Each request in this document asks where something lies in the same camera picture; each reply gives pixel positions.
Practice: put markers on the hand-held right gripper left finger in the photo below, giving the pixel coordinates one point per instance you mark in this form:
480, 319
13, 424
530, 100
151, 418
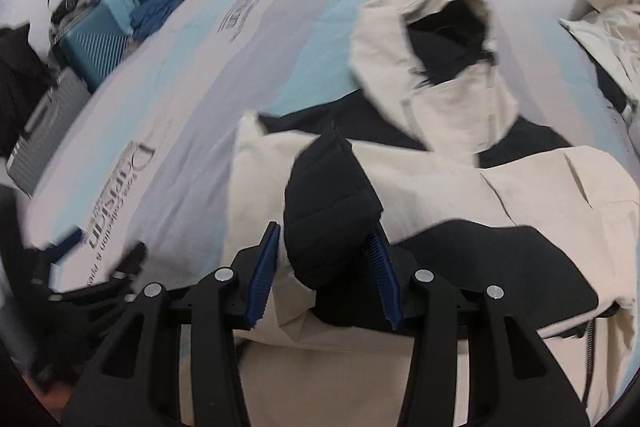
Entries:
260, 279

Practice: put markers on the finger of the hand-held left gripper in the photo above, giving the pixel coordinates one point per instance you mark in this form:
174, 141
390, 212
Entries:
129, 263
67, 241

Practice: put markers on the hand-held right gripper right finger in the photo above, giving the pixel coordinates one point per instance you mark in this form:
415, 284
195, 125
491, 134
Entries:
386, 282

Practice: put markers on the cream and black hooded jacket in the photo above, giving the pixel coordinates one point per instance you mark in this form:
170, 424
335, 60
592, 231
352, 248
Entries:
450, 177

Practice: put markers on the grey ribbed suitcase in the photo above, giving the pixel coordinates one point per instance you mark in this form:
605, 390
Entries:
47, 132

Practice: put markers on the printed striped bed sheet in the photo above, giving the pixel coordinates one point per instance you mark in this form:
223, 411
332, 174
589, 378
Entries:
190, 107

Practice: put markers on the teal ribbed suitcase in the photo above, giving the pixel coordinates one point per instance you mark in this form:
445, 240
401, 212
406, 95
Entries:
97, 47

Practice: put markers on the black and white fluffy item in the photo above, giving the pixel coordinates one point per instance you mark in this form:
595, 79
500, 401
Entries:
75, 2

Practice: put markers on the light blue cloth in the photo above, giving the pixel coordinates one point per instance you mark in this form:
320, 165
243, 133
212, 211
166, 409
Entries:
120, 4

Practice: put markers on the light grey garment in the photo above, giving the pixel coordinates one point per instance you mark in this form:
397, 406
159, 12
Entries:
612, 42

